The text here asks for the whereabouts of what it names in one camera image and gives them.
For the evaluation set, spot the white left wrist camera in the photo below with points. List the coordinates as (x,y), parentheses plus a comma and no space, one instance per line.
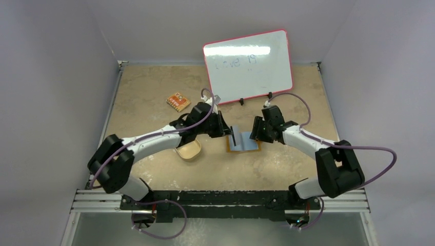
(211,100)

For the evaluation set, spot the pink framed whiteboard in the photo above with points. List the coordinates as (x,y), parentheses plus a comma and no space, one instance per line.
(249,66)

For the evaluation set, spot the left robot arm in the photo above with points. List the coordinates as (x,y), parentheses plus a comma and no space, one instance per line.
(112,162)

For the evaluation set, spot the beige oval card tray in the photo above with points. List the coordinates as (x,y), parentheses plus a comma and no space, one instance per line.
(189,151)

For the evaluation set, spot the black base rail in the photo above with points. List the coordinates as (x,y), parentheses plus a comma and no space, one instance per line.
(274,205)

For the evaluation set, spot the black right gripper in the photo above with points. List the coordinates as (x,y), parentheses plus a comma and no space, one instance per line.
(257,128)

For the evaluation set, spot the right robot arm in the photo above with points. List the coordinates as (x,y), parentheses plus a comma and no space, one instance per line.
(338,169)

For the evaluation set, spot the yellow leather card holder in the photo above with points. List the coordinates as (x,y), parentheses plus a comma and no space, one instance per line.
(244,143)

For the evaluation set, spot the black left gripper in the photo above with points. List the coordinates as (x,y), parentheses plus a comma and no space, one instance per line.
(221,128)

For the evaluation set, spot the aluminium frame rails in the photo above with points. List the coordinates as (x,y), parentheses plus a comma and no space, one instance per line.
(139,107)

